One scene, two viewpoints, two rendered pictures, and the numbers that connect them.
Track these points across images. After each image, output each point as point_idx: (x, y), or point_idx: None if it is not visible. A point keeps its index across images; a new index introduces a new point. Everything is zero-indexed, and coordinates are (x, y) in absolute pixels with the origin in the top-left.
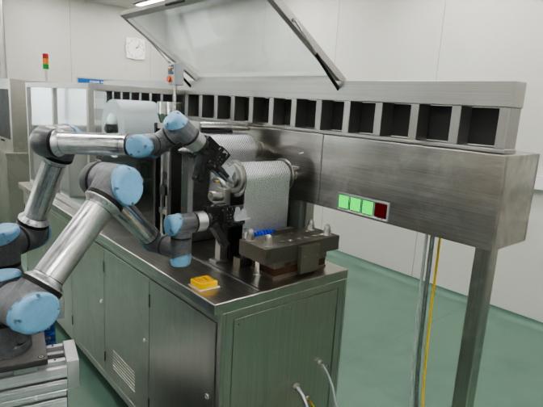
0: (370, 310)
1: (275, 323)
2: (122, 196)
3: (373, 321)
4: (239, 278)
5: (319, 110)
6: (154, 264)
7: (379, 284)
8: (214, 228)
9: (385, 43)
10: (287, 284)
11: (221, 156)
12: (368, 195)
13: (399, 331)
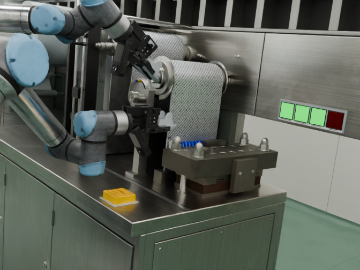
0: (286, 244)
1: (202, 250)
2: (20, 72)
3: (290, 256)
4: (161, 194)
5: (261, 5)
6: (61, 174)
7: (293, 218)
8: (134, 133)
9: None
10: (219, 204)
11: (147, 47)
12: (320, 102)
13: (318, 267)
